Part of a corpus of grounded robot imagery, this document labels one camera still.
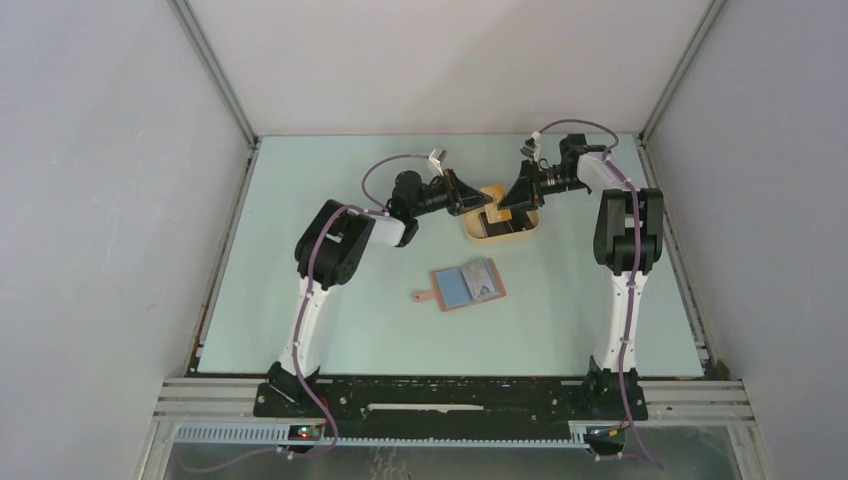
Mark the orange leather card holder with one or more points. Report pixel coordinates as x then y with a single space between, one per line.
472 283

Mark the aluminium frame rail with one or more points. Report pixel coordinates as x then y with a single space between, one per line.
668 403

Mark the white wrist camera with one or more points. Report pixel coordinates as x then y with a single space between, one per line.
531 148
435 161

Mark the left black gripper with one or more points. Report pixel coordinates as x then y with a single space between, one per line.
459 196

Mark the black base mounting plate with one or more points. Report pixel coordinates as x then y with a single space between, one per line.
518 407

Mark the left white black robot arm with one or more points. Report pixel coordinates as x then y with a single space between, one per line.
329 253

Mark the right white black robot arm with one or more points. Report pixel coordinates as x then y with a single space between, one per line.
627 240

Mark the beige oval tray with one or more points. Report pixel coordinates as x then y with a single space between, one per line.
474 232

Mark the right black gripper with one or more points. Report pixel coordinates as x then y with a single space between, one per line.
525 190

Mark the black credit card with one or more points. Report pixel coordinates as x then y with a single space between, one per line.
505 228

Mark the gold credit card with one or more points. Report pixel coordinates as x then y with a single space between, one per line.
494 214

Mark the white slotted cable duct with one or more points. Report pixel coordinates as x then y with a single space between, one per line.
280 435

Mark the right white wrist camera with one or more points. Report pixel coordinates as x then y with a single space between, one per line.
531 148

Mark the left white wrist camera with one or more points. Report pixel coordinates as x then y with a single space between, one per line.
435 161

